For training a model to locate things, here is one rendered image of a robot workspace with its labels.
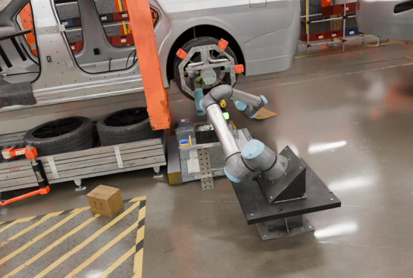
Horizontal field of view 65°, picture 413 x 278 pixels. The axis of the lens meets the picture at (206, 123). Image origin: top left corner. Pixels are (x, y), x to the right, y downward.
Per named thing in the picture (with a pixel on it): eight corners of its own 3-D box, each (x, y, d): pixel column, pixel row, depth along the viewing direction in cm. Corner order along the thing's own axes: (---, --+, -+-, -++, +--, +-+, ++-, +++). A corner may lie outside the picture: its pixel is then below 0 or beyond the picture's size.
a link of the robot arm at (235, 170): (246, 171, 211) (206, 87, 250) (228, 184, 219) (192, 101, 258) (259, 172, 222) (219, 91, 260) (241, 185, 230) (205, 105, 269)
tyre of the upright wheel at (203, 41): (246, 58, 349) (195, 23, 330) (252, 63, 328) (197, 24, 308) (211, 107, 365) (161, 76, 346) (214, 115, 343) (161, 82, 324)
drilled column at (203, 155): (212, 182, 294) (206, 140, 279) (214, 188, 285) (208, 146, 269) (201, 184, 294) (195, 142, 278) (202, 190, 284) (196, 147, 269)
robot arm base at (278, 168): (292, 166, 211) (281, 158, 207) (271, 186, 215) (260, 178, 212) (283, 152, 228) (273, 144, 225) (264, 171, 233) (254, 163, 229)
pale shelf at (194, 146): (228, 135, 283) (228, 132, 282) (232, 143, 267) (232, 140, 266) (179, 143, 280) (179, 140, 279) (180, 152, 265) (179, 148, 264)
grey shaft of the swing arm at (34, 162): (51, 190, 307) (34, 142, 288) (49, 193, 301) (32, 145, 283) (42, 191, 306) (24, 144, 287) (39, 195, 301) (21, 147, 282)
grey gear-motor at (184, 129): (195, 142, 359) (190, 112, 346) (198, 159, 320) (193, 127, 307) (179, 144, 358) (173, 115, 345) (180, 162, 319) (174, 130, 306)
